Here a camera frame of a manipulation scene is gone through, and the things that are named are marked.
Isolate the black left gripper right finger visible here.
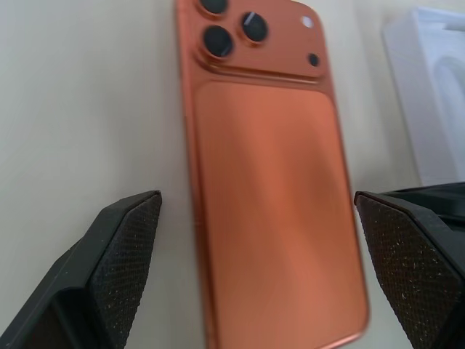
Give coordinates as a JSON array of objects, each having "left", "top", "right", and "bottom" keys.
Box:
[{"left": 353, "top": 181, "right": 465, "bottom": 349}]

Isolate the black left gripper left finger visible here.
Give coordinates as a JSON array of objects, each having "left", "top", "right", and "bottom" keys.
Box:
[{"left": 0, "top": 189, "right": 163, "bottom": 349}]

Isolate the white phone box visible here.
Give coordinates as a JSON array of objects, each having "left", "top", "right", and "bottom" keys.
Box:
[{"left": 381, "top": 7, "right": 465, "bottom": 187}]

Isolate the orange smartphone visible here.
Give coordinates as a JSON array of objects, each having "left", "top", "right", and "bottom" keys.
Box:
[{"left": 174, "top": 0, "right": 373, "bottom": 349}]

